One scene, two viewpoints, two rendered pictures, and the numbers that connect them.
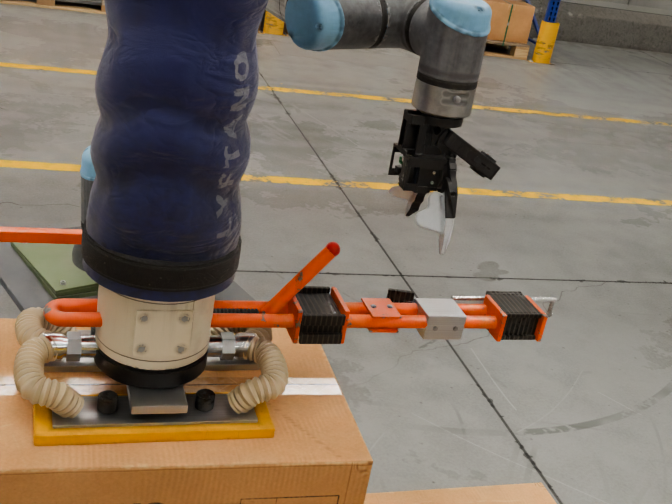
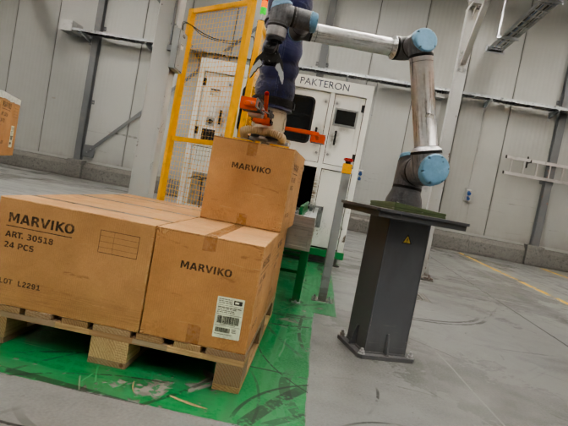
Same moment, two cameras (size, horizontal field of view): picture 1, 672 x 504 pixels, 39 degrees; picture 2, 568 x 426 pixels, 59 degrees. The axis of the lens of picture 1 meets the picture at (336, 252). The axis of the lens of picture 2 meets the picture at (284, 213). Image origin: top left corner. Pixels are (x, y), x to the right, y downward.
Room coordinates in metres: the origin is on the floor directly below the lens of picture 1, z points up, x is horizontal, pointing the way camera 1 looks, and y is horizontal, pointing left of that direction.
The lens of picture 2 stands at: (2.51, -2.11, 0.77)
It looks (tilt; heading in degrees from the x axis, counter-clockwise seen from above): 3 degrees down; 115
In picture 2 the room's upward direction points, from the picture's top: 11 degrees clockwise
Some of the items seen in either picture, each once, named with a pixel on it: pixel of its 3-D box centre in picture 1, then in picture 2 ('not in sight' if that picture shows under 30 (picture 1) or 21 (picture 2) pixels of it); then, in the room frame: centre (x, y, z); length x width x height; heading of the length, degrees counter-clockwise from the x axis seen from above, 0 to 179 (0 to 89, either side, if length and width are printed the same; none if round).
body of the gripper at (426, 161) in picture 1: (428, 150); (272, 51); (1.38, -0.11, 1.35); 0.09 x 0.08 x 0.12; 111
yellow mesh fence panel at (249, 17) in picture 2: not in sight; (198, 133); (0.06, 1.26, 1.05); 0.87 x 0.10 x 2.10; 163
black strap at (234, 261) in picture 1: (162, 242); (273, 103); (1.23, 0.25, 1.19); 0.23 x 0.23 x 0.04
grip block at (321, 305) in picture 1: (314, 314); (262, 117); (1.32, 0.02, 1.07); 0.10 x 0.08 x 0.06; 21
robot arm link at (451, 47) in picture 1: (453, 39); (281, 14); (1.39, -0.11, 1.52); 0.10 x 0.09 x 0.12; 37
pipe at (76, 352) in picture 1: (151, 350); (266, 136); (1.23, 0.25, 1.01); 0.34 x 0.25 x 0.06; 111
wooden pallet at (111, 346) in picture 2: not in sight; (161, 308); (1.05, -0.16, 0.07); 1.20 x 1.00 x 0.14; 111
